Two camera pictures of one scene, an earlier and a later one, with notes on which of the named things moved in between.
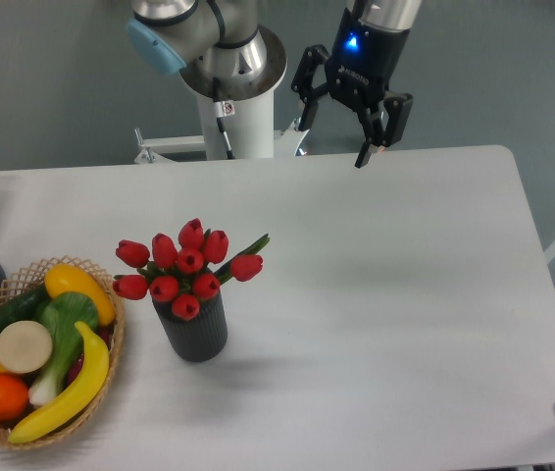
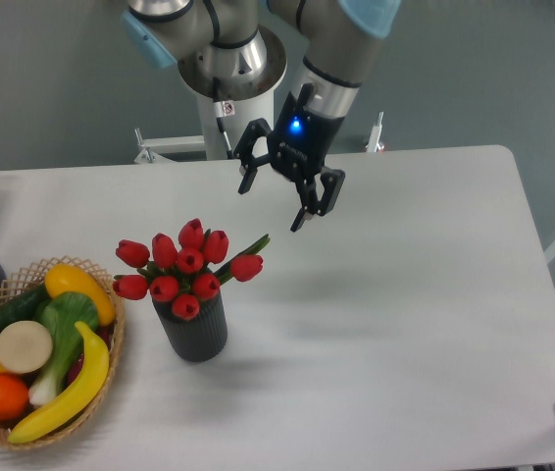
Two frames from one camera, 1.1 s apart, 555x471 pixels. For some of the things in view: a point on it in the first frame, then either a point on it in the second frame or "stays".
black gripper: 358,69 -> 300,142
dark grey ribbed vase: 201,338 stays
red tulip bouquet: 185,275 stays
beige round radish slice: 24,346 stays
